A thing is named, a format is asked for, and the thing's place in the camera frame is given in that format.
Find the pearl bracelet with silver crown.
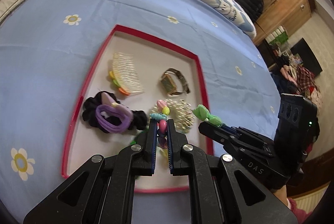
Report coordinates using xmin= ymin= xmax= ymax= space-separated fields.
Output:
xmin=149 ymin=97 xmax=197 ymax=134

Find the green braided hair tie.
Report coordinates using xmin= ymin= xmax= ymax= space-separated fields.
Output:
xmin=130 ymin=130 xmax=147 ymax=146

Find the pastel bead hair tie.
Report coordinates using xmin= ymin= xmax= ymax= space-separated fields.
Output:
xmin=149 ymin=98 xmax=171 ymax=162

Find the green hair tie with bow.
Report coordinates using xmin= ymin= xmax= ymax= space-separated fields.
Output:
xmin=192 ymin=104 xmax=224 ymax=127

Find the black velvet scrunchie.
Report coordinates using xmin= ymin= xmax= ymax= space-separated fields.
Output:
xmin=82 ymin=91 xmax=148 ymax=134

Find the purple hair tie with bow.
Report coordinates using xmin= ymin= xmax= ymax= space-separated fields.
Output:
xmin=94 ymin=92 xmax=134 ymax=134

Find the yellow hair comb with flowers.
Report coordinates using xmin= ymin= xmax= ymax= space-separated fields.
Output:
xmin=109 ymin=52 xmax=144 ymax=96

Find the person's right hand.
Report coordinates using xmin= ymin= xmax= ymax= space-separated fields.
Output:
xmin=271 ymin=185 xmax=298 ymax=215

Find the red shallow tray box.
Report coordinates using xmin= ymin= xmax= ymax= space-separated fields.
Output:
xmin=61 ymin=25 xmax=209 ymax=178

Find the wooden wardrobe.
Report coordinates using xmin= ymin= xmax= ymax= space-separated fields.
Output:
xmin=253 ymin=0 xmax=316 ymax=46

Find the blue floral bed sheet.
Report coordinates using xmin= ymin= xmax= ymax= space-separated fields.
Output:
xmin=1 ymin=0 xmax=280 ymax=222

